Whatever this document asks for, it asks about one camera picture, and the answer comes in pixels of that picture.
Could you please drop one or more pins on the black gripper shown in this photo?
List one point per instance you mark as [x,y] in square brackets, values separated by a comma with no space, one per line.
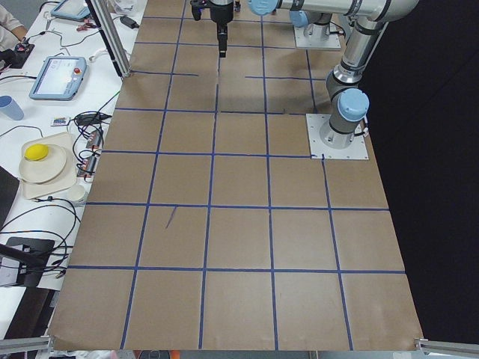
[219,13]

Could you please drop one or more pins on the black power adapter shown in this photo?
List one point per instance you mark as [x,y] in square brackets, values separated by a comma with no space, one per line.
[129,22]

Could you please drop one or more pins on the blue teach pendant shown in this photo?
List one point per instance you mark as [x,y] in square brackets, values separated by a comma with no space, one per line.
[59,79]
[75,10]

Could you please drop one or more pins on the white paper cup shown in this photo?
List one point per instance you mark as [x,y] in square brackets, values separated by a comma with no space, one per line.
[77,195]

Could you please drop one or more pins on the beige tray with plates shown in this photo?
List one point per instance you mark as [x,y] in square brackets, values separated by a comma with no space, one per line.
[57,172]

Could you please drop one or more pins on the yellow ball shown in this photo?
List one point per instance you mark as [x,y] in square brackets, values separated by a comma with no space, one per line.
[36,152]

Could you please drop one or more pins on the blue plastic cup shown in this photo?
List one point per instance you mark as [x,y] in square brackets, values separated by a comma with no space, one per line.
[10,108]

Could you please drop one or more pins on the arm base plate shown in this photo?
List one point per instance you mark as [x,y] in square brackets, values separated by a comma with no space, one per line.
[332,44]
[326,143]

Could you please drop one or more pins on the aluminium frame post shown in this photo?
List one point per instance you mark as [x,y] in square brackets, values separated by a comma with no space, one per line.
[103,19]

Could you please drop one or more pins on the black camera stand base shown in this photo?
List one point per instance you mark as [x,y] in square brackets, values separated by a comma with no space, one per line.
[23,261]

